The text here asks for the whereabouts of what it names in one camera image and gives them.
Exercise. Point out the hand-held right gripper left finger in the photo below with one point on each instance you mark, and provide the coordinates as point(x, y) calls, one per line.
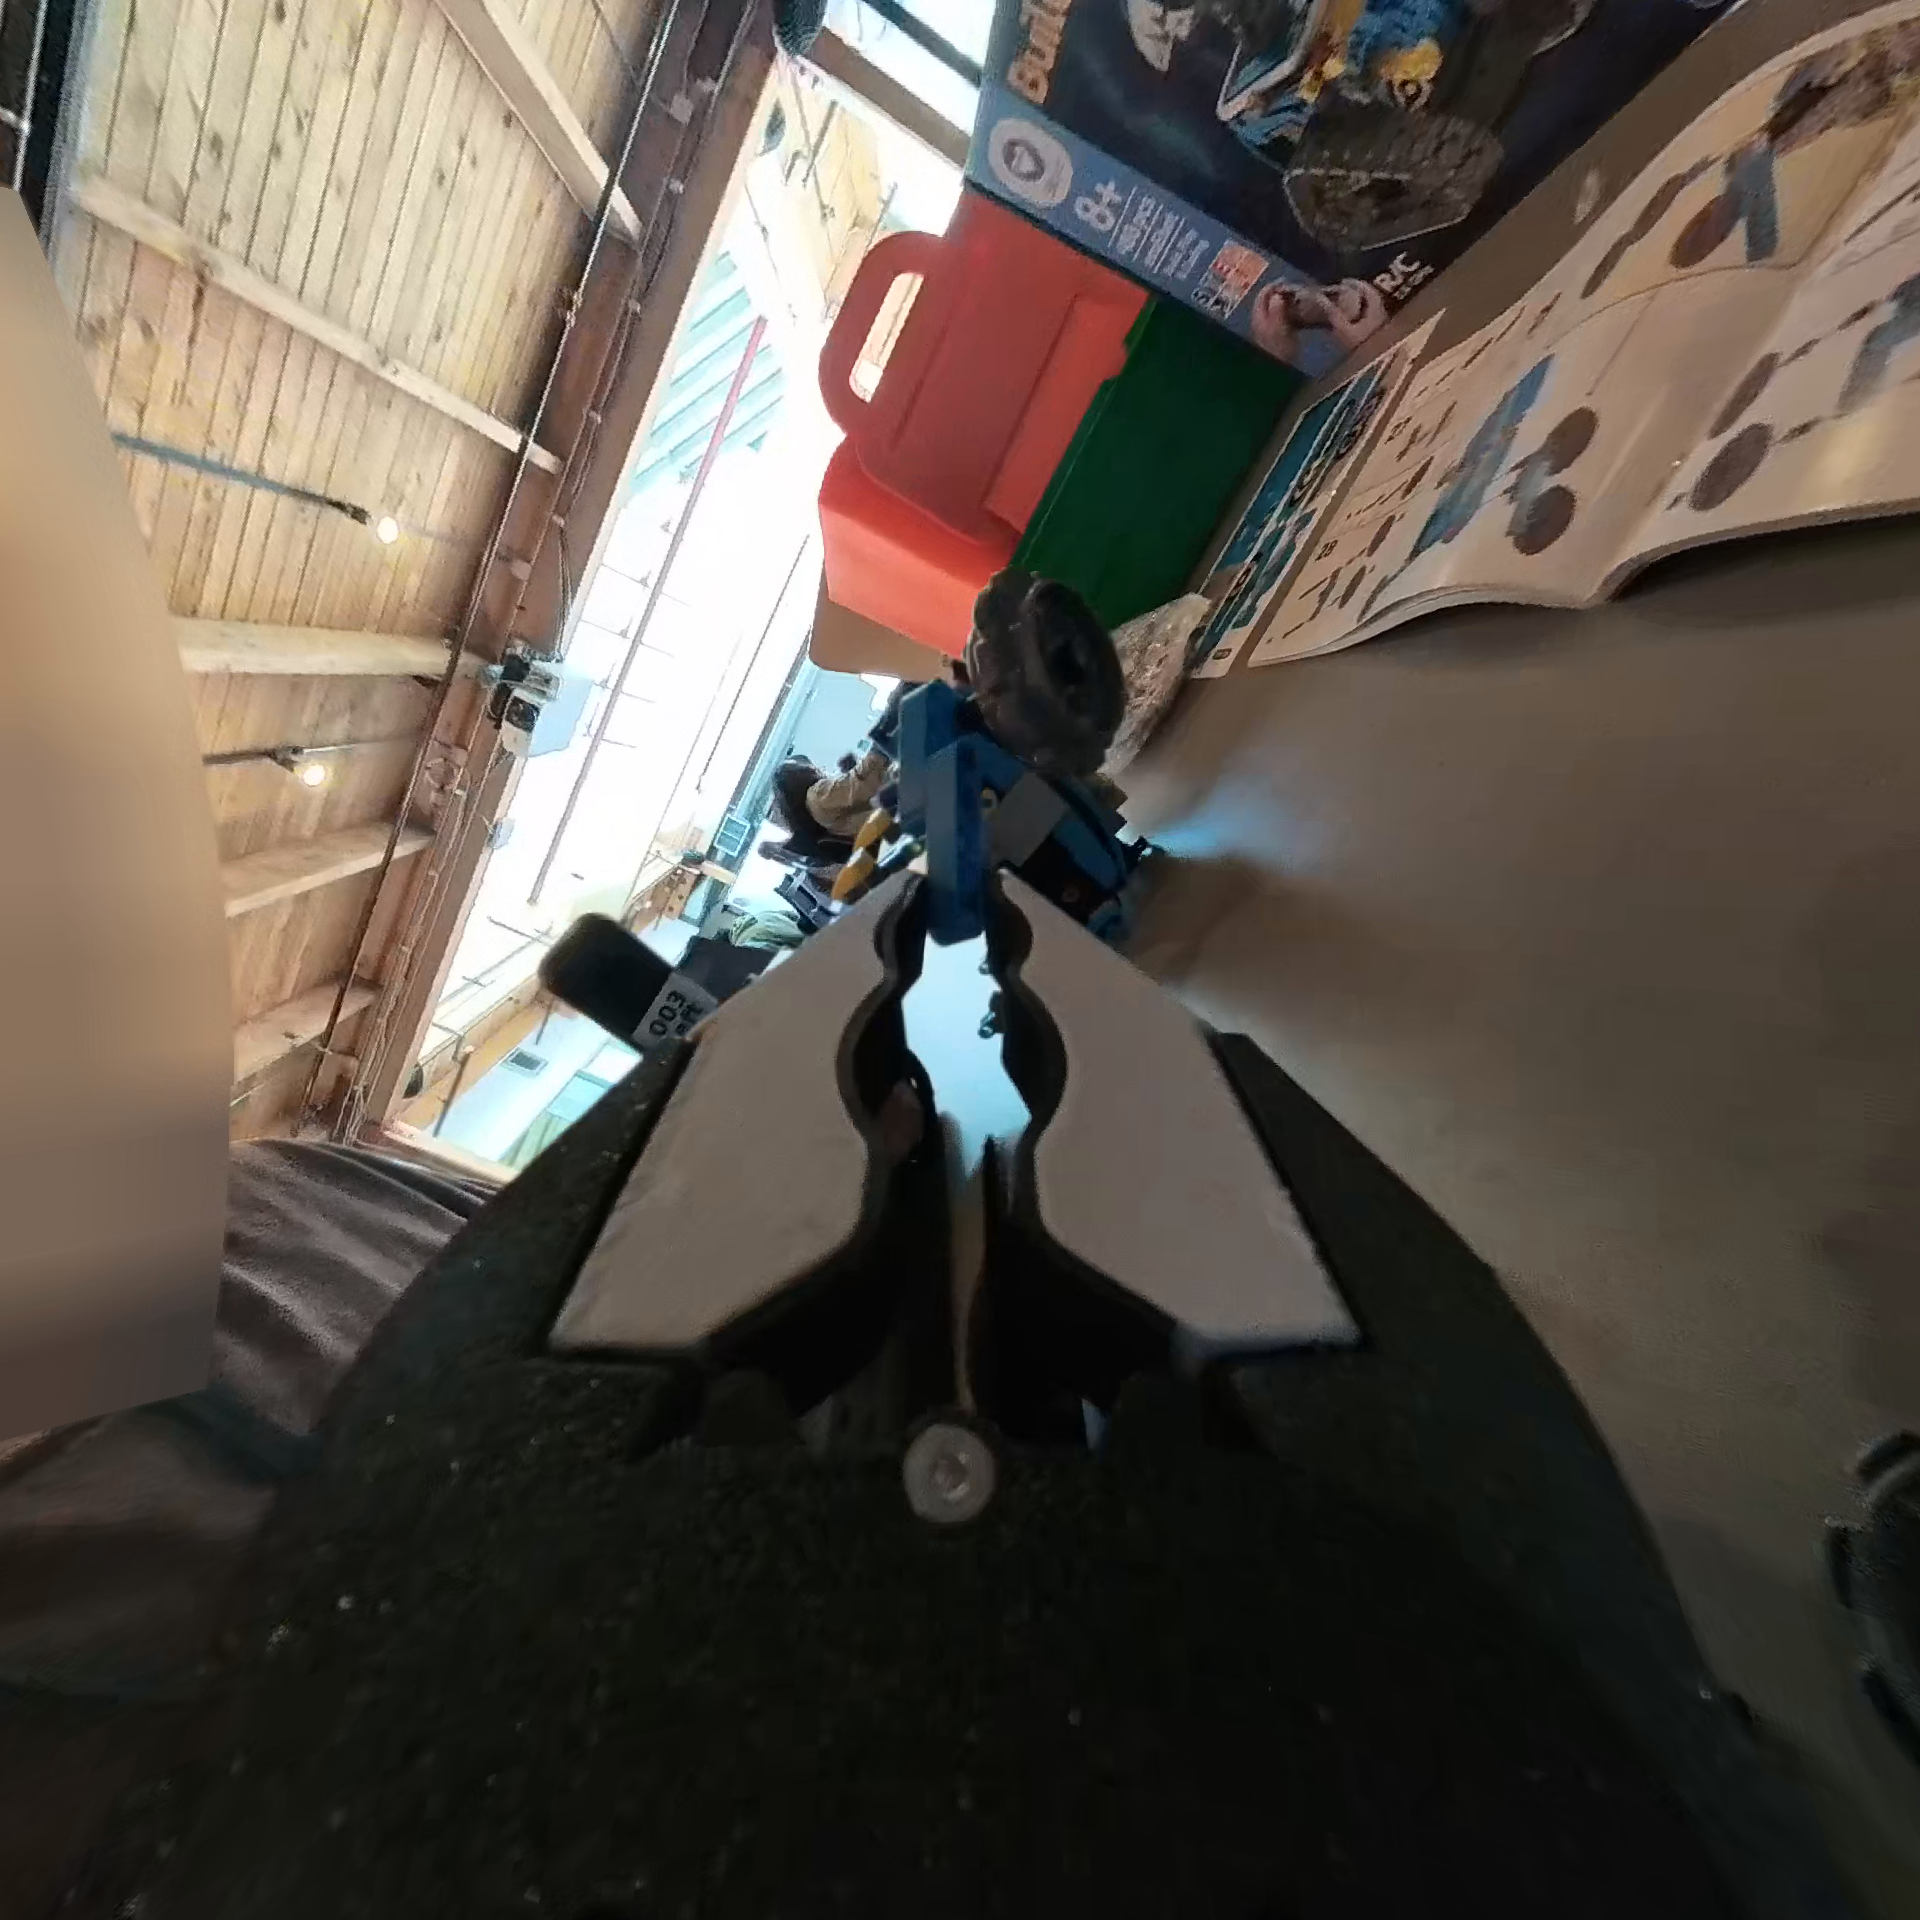
point(721, 1185)

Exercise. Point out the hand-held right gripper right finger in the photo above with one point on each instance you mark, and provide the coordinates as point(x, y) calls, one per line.
point(1171, 1185)

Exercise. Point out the blue toy beam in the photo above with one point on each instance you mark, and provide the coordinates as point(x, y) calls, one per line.
point(945, 810)

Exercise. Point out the grey toy gear wheel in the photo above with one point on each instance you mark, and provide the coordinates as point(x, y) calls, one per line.
point(1050, 674)

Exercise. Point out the grey desk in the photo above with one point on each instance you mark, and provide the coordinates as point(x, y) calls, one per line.
point(1500, 974)

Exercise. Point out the blue grey brick toy vehicle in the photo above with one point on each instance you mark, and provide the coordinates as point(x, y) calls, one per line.
point(1088, 856)

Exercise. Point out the tan cardboard sheet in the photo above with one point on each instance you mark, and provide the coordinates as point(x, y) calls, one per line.
point(886, 639)

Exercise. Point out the bubble wrap bag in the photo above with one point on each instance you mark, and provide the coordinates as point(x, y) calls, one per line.
point(1161, 661)

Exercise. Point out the red plastic bin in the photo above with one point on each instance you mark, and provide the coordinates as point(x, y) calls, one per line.
point(975, 452)

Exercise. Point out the blue white sticker sheet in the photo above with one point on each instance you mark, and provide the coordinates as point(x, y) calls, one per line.
point(1305, 480)

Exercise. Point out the green plastic bin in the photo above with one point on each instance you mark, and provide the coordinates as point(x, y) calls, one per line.
point(1171, 464)

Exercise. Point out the building instruction booklet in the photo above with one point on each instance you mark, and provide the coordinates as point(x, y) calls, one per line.
point(1650, 376)

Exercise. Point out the dark blue toy kit box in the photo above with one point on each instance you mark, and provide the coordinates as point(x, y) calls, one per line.
point(1200, 135)

